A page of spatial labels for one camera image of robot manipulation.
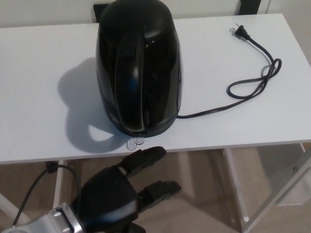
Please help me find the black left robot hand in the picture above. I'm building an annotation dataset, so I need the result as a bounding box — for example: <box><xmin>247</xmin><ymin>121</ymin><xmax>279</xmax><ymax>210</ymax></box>
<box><xmin>71</xmin><ymin>146</ymin><xmax>182</xmax><ymax>233</ymax></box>

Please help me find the black electric kettle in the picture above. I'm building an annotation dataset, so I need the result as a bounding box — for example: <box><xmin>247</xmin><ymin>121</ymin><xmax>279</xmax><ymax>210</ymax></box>
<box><xmin>95</xmin><ymin>0</ymin><xmax>183</xmax><ymax>131</ymax></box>

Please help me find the black power cord with plug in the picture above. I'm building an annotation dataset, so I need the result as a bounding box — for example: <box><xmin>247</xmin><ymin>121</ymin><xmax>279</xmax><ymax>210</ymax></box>
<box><xmin>176</xmin><ymin>23</ymin><xmax>283</xmax><ymax>120</ymax></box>

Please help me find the clear kettle switch lever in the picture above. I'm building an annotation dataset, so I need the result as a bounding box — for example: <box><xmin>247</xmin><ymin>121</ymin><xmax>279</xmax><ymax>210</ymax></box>
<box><xmin>125</xmin><ymin>137</ymin><xmax>144</xmax><ymax>150</ymax></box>

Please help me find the black kettle power base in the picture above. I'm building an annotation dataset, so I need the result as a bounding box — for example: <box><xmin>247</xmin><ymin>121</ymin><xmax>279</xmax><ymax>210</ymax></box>
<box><xmin>109</xmin><ymin>114</ymin><xmax>176</xmax><ymax>136</ymax></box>

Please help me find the white table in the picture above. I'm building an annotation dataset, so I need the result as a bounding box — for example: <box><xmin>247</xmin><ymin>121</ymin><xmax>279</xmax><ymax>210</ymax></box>
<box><xmin>0</xmin><ymin>13</ymin><xmax>311</xmax><ymax>223</ymax></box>

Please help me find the white metal frame bar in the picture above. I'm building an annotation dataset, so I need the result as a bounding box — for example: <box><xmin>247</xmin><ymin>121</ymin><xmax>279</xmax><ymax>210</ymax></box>
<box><xmin>242</xmin><ymin>143</ymin><xmax>311</xmax><ymax>233</ymax></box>
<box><xmin>0</xmin><ymin>193</ymin><xmax>15</xmax><ymax>212</ymax></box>

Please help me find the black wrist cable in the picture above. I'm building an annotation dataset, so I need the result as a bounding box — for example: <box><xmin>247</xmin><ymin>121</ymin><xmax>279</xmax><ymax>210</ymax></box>
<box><xmin>12</xmin><ymin>165</ymin><xmax>82</xmax><ymax>226</ymax></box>

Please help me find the black rectangular panel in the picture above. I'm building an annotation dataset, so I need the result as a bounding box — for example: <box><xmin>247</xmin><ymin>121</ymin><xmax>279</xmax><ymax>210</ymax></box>
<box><xmin>93</xmin><ymin>3</ymin><xmax>109</xmax><ymax>24</ymax></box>
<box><xmin>239</xmin><ymin>0</ymin><xmax>261</xmax><ymax>15</ymax></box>

